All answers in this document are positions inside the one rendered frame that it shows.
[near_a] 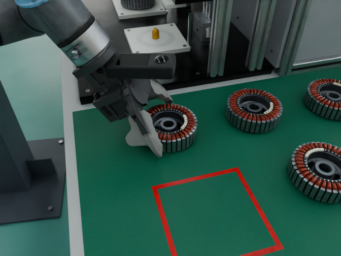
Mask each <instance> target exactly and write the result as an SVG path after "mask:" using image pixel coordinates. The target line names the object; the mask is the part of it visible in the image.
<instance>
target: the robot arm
mask: <svg viewBox="0 0 341 256"><path fill-rule="evenodd" d="M44 34H46V35H47V36H48V37H49V38H50V39H51V40H52V41H53V42H54V43H55V44H56V45H57V47H58V48H60V49H61V50H62V52H63V53H64V54H65V55H66V56H67V57H68V58H69V59H70V60H71V61H72V62H73V64H74V65H75V66H77V69H75V70H74V71H73V72H72V74H73V75H74V76H75V77H76V78H77V79H79V78H80V77H82V76H83V77H84V78H85V79H86V80H87V81H88V82H89V83H90V84H91V85H92V86H93V88H94V90H93V92H94V95H93V92H92V96H93V98H94V100H93V103H92V104H93V105H94V106H95V107H96V108H97V109H98V110H99V111H100V113H101V114H102V115H103V116H104V117H105V118H106V119H107V120H108V121H109V122H110V123H111V122H113V121H116V120H118V119H119V120H122V119H124V118H126V117H128V115H129V118H128V120H129V123H130V126H131V130H130V132H129V133H128V134H127V135H126V138H125V139H126V142H127V144H128V145H129V146H149V147H150V149H151V150H152V151H153V152H154V154H155V155H156V156H158V157H159V158H160V157H162V150H163V144H162V143H161V142H160V140H159V138H158V133H157V132H156V130H155V128H154V126H153V122H152V118H151V115H150V114H149V113H148V112H147V111H145V110H143V107H144V106H146V105H148V102H147V101H149V100H153V99H159V100H163V101H164V102H165V103H166V104H170V105H171V104H172V103H173V101H172V98H171V97H170V95H169V94H168V93H167V91H166V90H165V89H164V88H163V87H162V86H161V83H160V82H159V81H158V80H157V79H167V80H170V79H172V78H173V77H174V74H175V69H176V56H175V54H173V53H115V52H116V49H117V46H116V45H115V44H114V43H113V41H112V40H110V38H111V37H110V36H109V34H108V33H107V32H106V31H105V29H104V28H103V27H102V26H101V24H100V23H99V22H98V21H97V19H96V18H95V17H94V16H93V15H92V14H91V12H90V11H89V10H88V9H87V7H86V6H85V5H84V4H83V2H82V1H81V0H0V46H4V45H8V44H11V43H15V42H18V41H22V40H25V39H29V38H32V37H39V36H42V35H44ZM95 91H96V92H95ZM98 97H99V99H98V100H97V98H98Z"/></svg>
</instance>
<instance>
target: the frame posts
mask: <svg viewBox="0 0 341 256"><path fill-rule="evenodd" d="M276 1H277V0H257V3H256V8H255V14H254V19H253V25H252V30H251V36H250V41H249V47H248V53H247V58H246V64H245V65H246V67H249V68H248V69H249V70H250V71H254V70H255V68H256V69H257V70H260V69H261V68H262V63H263V59H264V54H265V50H266V45H267V40H268V36H269V31H270V27H271V23H272V18H273V15H274V10H275V6H276ZM232 3H233V0H214V3H213V14H212V25H211V36H210V47H209V59H208V70H207V71H208V73H210V76H211V77H216V75H219V76H223V72H224V64H225V56H226V49H227V41H228V33H229V26H230V18H231V10H232Z"/></svg>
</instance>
